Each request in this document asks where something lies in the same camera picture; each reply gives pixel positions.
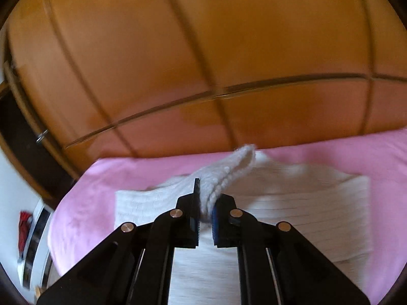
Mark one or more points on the white furniture with dark slots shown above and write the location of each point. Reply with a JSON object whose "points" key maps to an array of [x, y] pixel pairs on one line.
{"points": [[35, 265]]}

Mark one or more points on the white knitted sweater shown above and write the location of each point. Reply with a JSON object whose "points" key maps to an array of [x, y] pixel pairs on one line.
{"points": [[328, 207]]}

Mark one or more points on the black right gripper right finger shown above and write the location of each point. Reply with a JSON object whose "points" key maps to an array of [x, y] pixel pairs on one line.
{"points": [[278, 265]]}

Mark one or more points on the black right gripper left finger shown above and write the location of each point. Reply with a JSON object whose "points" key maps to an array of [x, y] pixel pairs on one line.
{"points": [[133, 265]]}

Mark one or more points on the red object on floor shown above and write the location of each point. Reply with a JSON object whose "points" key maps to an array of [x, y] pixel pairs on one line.
{"points": [[25, 222]]}

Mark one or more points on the pink bed cover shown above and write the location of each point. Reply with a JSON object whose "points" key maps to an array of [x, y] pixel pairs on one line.
{"points": [[85, 216]]}

